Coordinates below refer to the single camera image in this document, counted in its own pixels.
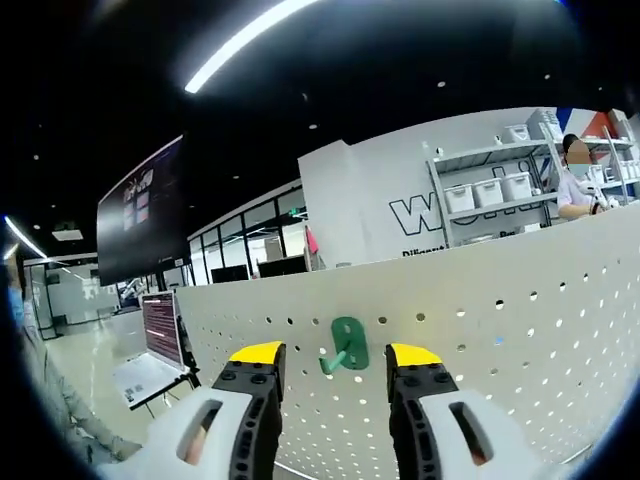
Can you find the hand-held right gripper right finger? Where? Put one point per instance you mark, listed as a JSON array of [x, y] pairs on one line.
[[510, 450]]

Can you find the ceiling light strip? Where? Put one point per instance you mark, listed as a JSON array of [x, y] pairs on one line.
[[225, 55]]

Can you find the white storage bin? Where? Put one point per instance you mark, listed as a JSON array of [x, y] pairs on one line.
[[516, 134], [487, 194], [516, 186], [459, 199]]

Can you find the green hook assembly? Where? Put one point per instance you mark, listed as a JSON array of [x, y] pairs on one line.
[[356, 345]]

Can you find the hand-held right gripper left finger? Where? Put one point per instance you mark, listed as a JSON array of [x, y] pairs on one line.
[[160, 455]]

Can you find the large dark wall screen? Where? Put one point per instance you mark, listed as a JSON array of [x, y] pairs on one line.
[[150, 235]]

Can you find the grey metal shelving rack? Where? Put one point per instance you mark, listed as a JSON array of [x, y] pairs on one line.
[[480, 153]]

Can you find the white perforated mounting plate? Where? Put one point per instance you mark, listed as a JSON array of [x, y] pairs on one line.
[[450, 300]]

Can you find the open white laptop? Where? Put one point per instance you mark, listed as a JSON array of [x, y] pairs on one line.
[[160, 325]]

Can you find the black monitor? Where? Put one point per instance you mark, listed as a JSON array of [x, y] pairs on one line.
[[230, 274], [281, 266]]

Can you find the pink cloth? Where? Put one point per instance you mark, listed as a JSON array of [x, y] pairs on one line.
[[312, 240]]

